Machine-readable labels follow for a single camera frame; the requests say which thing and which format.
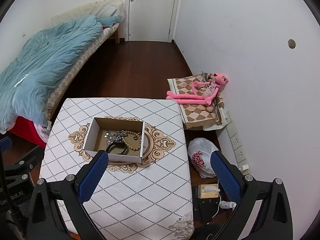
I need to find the white patterned tablecloth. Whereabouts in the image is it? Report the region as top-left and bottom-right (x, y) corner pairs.
(40, 98), (194, 239)

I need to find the teal duvet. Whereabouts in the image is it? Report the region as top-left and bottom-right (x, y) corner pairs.
(1, 15), (121, 134)

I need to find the thick silver chain bracelet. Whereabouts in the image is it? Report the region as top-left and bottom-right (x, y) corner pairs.
(106, 129), (130, 147)

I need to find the red bed sheet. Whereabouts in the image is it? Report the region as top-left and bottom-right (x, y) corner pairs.
(8, 116), (46, 148)

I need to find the white door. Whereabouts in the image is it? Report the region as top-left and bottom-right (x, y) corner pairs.
(125, 0), (179, 42)

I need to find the white charger cable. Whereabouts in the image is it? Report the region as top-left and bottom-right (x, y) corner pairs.
(212, 192), (237, 219)

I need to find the pink panther plush toy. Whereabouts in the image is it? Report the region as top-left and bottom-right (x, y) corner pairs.
(166, 73), (229, 106)

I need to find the white cardboard box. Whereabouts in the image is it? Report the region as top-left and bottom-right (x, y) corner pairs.
(83, 117), (145, 164)

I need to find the patterned mattress bed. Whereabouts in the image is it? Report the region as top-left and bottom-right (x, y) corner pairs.
(46, 0), (124, 122)

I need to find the white power strip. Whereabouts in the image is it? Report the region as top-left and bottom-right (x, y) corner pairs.
(216, 111), (251, 175)

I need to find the wooden bead bracelet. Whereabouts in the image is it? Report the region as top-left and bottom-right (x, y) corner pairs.
(121, 130), (142, 152)

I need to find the black watch band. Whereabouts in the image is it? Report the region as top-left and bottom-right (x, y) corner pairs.
(106, 141), (128, 155)

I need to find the brown checkered cushion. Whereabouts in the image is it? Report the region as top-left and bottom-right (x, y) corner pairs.
(166, 73), (229, 131)

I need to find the tissue box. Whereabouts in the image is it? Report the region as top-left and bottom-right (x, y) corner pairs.
(197, 184), (220, 199)

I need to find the white plastic bag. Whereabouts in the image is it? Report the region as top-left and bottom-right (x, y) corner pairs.
(188, 138), (218, 179)

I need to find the striped pillow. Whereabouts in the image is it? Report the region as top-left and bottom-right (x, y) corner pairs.
(52, 4), (117, 27)

